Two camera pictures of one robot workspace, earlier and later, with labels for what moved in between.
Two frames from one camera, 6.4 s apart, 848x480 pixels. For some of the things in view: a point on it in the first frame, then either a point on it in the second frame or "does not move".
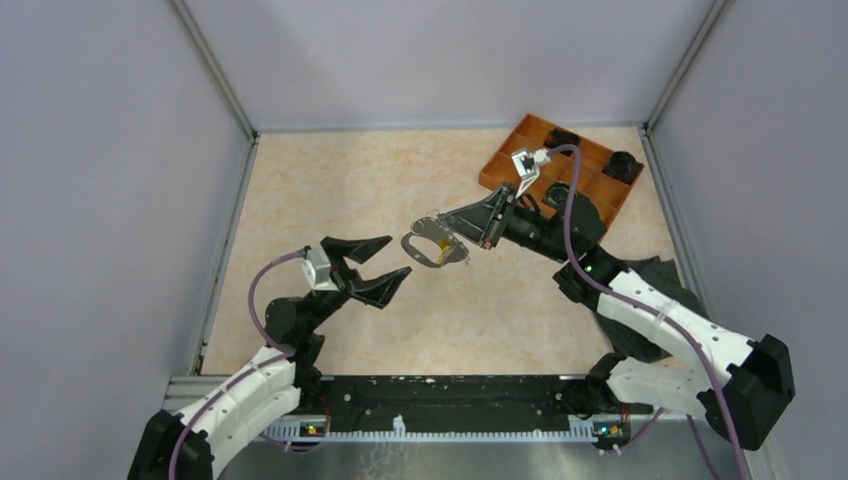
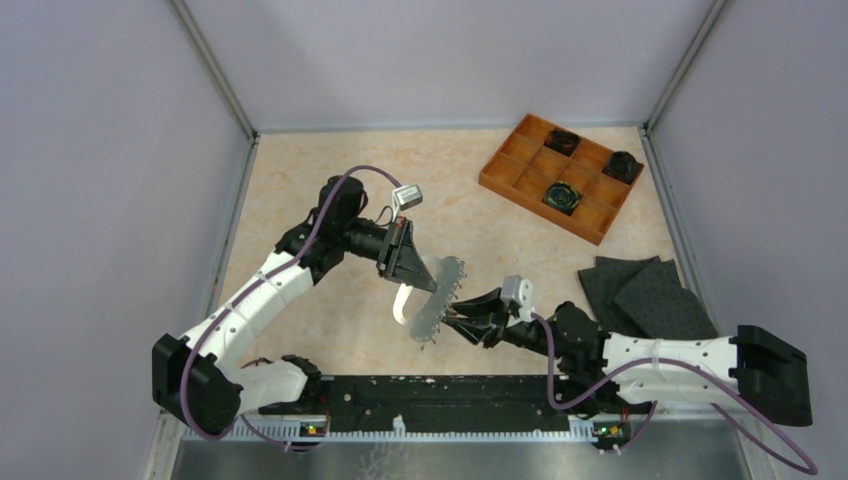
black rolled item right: (622, 166) does not move
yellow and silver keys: (446, 247) -> (449, 313)
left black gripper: (376, 291) -> (400, 259)
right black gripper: (479, 222) -> (485, 330)
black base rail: (454, 400) does not move
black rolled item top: (558, 137) does not move
